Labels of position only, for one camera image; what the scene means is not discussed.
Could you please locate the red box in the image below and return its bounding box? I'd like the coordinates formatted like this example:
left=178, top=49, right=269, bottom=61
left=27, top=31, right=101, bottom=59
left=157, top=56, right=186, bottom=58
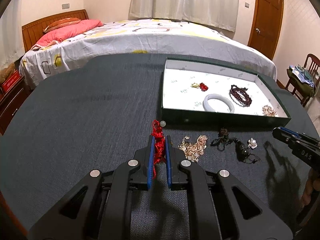
left=1, top=70, right=21, bottom=94

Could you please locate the grey white curtain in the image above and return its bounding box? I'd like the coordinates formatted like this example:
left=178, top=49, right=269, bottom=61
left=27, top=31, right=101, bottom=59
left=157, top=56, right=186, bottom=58
left=129, top=0, right=239, bottom=32

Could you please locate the wooden headboard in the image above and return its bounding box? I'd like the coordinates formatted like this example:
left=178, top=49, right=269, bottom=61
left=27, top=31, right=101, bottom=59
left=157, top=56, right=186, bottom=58
left=22, top=9, right=89, bottom=52

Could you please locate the rose gold pearl brooch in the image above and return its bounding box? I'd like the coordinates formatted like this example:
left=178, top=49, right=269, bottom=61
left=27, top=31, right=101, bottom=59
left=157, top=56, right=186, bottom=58
left=262, top=105, right=277, bottom=117

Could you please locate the bed with patterned sheet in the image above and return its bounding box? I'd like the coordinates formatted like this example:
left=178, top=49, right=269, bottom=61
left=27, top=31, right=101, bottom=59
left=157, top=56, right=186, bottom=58
left=19, top=19, right=277, bottom=88

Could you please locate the pearl flower brooch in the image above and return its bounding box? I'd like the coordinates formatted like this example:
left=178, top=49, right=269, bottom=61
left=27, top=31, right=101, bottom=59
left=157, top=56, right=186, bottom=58
left=247, top=138, right=258, bottom=149

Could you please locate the wall socket above headboard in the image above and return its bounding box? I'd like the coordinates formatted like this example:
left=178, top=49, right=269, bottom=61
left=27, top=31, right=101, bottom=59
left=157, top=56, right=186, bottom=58
left=62, top=3, right=70, bottom=9

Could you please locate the pile of clothes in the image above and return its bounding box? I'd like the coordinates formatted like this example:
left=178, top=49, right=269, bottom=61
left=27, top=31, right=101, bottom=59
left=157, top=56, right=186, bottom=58
left=285, top=65, right=316, bottom=98

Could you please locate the green white jewelry tray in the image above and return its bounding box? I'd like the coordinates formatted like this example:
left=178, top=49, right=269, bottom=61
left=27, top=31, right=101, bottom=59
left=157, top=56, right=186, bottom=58
left=161, top=57, right=291, bottom=131

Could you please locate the dark green table cloth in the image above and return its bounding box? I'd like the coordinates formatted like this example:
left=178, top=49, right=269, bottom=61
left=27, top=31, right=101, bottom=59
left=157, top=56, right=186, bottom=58
left=1, top=54, right=309, bottom=230

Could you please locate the brown wooden door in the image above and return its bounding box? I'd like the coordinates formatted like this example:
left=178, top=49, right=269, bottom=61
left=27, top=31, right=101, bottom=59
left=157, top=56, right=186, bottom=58
left=248, top=0, right=284, bottom=60

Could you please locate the pink pillow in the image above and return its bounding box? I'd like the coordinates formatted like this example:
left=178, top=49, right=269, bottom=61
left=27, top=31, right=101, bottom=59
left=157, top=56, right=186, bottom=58
left=31, top=20, right=103, bottom=50

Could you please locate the red gold tassel charm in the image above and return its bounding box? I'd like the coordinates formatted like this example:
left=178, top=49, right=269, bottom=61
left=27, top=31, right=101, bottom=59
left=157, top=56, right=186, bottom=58
left=191, top=83, right=208, bottom=92

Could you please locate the brown teddy bear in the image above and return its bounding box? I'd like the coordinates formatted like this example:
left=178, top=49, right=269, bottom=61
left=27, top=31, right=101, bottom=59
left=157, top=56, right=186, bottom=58
left=0, top=63, right=15, bottom=84

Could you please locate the wooden chair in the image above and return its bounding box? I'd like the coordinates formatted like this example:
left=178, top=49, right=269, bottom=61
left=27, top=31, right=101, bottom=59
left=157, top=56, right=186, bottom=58
left=285, top=54, right=319, bottom=107

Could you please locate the dark wooden nightstand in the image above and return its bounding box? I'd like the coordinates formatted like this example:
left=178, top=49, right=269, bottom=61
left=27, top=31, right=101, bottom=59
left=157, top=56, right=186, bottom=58
left=0, top=77, right=30, bottom=135

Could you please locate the red knot white bead charm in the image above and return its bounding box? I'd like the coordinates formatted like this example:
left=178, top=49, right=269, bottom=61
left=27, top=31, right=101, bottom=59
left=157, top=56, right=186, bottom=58
left=151, top=120, right=166, bottom=179

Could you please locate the dark red bead necklace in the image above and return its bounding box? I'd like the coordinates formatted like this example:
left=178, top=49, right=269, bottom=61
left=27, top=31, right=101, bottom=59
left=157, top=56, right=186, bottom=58
left=229, top=84, right=253, bottom=107

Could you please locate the white jade bangle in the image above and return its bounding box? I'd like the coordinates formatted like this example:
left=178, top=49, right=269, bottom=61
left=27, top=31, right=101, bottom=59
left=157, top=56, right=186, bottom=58
left=202, top=94, right=234, bottom=113

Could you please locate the orange brown pillow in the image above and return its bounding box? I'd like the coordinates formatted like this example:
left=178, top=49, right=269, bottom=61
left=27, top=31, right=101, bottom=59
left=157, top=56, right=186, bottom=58
left=43, top=17, right=81, bottom=33

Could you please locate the person's hand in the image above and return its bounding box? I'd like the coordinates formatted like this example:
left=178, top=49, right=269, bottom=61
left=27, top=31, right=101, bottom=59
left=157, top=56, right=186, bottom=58
left=301, top=168, right=320, bottom=207

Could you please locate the rose gold pearl necklace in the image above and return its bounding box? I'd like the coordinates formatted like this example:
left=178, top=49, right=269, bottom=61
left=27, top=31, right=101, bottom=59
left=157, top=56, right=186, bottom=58
left=177, top=134, right=209, bottom=163

